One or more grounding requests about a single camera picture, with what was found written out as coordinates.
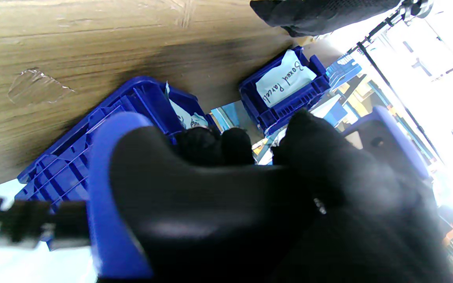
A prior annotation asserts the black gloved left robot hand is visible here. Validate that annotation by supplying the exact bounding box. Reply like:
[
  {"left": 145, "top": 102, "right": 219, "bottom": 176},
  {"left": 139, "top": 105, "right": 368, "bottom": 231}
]
[{"left": 249, "top": 0, "right": 402, "bottom": 38}]

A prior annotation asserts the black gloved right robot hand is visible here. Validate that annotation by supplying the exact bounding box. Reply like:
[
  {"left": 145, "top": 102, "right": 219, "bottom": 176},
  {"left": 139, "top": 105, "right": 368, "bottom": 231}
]
[{"left": 175, "top": 109, "right": 453, "bottom": 283}]

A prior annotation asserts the black and blue barcode scanner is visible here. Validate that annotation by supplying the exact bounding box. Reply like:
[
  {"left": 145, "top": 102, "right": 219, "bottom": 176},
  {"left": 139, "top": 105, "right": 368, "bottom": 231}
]
[{"left": 87, "top": 105, "right": 431, "bottom": 283}]

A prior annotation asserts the handwritten boxed parcels paper label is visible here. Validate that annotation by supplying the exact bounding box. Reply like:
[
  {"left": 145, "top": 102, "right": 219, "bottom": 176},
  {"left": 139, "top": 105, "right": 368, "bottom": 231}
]
[{"left": 255, "top": 49, "right": 317, "bottom": 108}]

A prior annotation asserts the blue bin boxed parcels label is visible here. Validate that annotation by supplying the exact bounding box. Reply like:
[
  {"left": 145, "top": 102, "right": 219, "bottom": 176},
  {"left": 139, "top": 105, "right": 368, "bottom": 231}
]
[{"left": 238, "top": 46, "right": 331, "bottom": 136}]

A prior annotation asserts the crumpled handwritten paper label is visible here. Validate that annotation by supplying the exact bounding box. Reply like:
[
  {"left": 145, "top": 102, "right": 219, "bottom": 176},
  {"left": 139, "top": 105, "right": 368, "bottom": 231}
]
[{"left": 165, "top": 82, "right": 209, "bottom": 130}]

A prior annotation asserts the blue ribbed plastic bin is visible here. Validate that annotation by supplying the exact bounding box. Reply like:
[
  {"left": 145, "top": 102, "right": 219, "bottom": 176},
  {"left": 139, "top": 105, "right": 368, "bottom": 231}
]
[{"left": 16, "top": 76, "right": 217, "bottom": 252}]

